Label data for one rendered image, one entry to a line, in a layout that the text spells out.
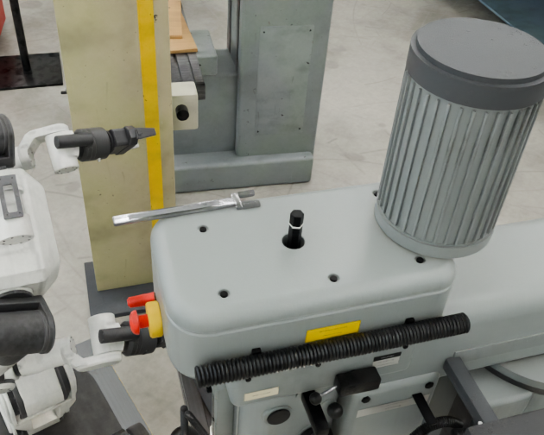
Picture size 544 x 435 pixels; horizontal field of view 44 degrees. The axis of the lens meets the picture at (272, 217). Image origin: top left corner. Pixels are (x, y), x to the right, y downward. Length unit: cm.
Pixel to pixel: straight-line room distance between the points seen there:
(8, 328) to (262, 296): 62
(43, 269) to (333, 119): 370
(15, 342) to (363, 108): 404
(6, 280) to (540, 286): 104
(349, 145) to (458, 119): 377
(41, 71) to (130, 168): 254
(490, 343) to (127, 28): 189
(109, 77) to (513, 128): 206
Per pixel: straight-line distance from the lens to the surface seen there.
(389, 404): 133
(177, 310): 97
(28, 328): 144
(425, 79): 94
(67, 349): 170
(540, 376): 144
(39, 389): 197
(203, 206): 112
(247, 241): 106
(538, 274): 134
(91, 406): 248
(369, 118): 502
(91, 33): 272
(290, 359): 102
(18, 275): 147
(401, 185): 105
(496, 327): 130
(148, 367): 326
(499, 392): 143
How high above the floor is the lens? 262
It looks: 41 degrees down
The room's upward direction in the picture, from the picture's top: 5 degrees clockwise
